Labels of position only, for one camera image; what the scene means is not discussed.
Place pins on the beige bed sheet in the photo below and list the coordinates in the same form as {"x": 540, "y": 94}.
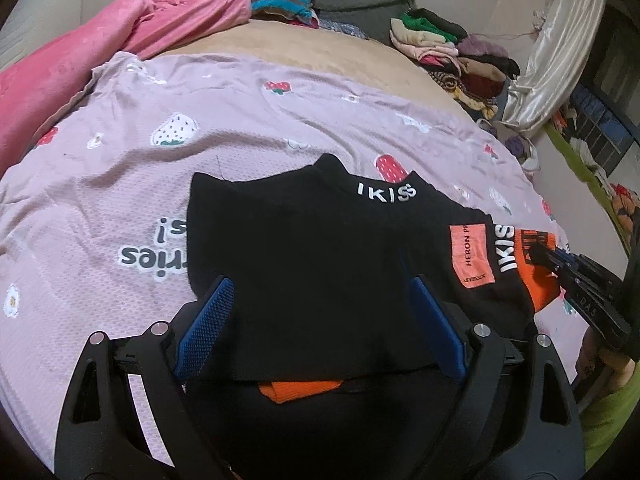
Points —
{"x": 366, "y": 61}

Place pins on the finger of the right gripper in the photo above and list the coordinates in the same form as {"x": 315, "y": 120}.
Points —
{"x": 565, "y": 272}

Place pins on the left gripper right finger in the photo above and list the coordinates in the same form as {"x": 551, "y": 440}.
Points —
{"x": 513, "y": 415}

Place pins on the right hand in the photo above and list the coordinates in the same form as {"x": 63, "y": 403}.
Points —
{"x": 595, "y": 355}

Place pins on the bag with purple cloth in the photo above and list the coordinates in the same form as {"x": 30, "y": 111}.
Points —
{"x": 524, "y": 151}

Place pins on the pink fleece blanket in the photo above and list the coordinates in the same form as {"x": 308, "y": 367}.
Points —
{"x": 34, "y": 89}

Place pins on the pile of folded clothes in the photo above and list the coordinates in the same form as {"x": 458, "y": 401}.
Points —
{"x": 475, "y": 72}

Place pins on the pink strawberry print quilt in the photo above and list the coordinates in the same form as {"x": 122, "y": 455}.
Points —
{"x": 93, "y": 219}

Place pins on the cream satin curtain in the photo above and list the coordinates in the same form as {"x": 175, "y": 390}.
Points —
{"x": 558, "y": 58}

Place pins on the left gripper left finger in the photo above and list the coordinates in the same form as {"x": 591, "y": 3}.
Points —
{"x": 99, "y": 432}

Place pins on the green window ledge cloth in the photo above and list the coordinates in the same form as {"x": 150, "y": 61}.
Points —
{"x": 585, "y": 175}

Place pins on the black sweater orange cuffs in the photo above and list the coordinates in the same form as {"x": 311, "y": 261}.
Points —
{"x": 323, "y": 370}

